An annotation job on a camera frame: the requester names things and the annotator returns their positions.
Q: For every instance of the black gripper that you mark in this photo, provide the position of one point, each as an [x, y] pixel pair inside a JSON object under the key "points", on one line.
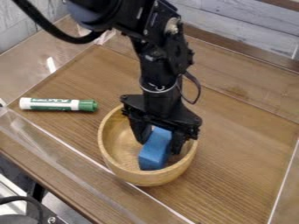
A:
{"points": [[162, 109]]}

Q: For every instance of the blue rectangular block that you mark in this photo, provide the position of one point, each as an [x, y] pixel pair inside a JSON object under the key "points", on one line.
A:
{"points": [[155, 152]]}

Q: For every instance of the brown wooden bowl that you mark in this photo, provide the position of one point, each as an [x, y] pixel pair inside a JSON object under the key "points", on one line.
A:
{"points": [[119, 149]]}

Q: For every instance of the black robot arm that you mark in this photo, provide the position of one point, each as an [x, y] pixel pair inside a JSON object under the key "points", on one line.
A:
{"points": [[154, 27]]}

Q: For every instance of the green and white marker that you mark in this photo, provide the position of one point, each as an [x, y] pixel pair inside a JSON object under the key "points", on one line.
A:
{"points": [[58, 104]]}

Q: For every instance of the clear acrylic tray wall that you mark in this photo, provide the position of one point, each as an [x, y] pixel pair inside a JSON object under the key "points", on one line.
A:
{"points": [[77, 179]]}

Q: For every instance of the clear acrylic corner bracket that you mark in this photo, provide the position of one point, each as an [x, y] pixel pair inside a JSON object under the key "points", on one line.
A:
{"points": [[105, 37]]}

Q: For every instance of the black table clamp with cable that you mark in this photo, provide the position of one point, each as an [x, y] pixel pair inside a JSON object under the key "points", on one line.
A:
{"points": [[25, 210]]}

